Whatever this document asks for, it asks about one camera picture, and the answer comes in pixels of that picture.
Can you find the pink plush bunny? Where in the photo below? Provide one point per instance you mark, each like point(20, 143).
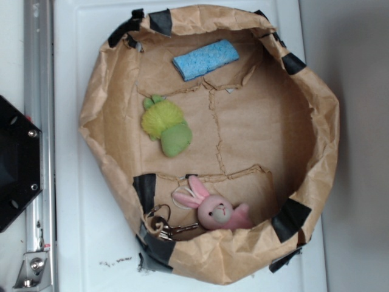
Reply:
point(213, 211)

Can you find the green plush turtle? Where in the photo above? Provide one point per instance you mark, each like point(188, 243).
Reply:
point(163, 120)

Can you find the metal corner bracket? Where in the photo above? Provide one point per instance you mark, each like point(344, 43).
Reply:
point(34, 274)

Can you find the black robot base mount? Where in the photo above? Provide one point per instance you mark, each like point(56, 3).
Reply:
point(20, 163)

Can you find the white tray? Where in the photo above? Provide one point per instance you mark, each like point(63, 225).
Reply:
point(96, 249)

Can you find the aluminium frame rail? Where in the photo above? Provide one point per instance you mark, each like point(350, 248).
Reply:
point(39, 106)

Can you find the brown paper bag bin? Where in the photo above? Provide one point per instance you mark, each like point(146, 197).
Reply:
point(265, 133)

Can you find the silver keys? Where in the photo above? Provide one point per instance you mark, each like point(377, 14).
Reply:
point(161, 225)

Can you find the blue sponge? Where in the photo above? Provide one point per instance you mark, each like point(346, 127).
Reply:
point(205, 59)

